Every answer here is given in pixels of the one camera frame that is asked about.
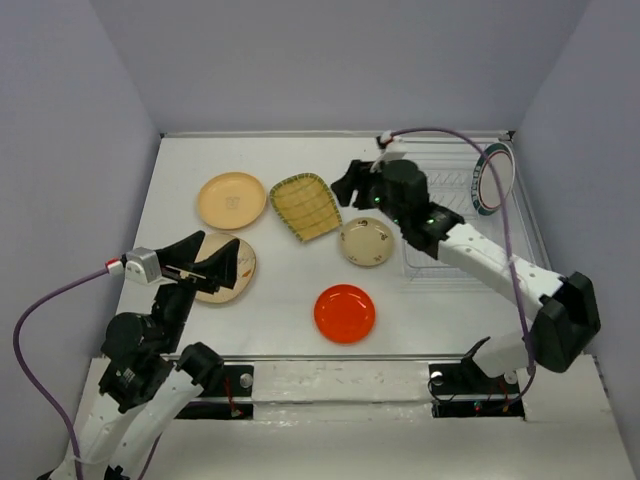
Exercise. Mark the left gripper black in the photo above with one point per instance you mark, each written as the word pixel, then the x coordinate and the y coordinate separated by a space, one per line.
pixel 221 266

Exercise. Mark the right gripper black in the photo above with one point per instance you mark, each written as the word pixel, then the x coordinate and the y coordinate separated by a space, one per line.
pixel 361 176

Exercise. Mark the beige painted plate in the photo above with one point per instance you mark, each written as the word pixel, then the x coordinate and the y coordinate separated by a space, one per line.
pixel 246 267

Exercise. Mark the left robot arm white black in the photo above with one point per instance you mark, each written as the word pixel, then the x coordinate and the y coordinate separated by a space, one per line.
pixel 141 390

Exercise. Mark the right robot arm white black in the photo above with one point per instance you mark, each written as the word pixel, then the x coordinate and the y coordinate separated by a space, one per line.
pixel 559 314

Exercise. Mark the green yellow woven-pattern plate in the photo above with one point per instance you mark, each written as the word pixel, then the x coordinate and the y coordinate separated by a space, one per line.
pixel 306 205

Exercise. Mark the small beige patterned plate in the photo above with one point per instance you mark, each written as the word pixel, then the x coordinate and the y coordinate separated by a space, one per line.
pixel 366 242

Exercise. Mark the round yellow plate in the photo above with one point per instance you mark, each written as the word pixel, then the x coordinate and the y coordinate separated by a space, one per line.
pixel 231 201

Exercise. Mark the orange round plate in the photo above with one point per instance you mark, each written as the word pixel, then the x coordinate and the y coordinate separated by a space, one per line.
pixel 344 314

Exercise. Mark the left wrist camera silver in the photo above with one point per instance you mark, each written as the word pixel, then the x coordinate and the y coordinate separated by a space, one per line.
pixel 142 266

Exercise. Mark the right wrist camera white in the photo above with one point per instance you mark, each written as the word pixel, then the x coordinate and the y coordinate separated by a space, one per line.
pixel 391 147

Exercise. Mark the white wire dish rack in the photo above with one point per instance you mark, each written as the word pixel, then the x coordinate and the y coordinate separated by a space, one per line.
pixel 449 167

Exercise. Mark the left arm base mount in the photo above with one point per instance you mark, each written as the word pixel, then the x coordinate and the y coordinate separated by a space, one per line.
pixel 230 399

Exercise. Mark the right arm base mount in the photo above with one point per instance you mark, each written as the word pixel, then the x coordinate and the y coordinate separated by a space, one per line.
pixel 454 396

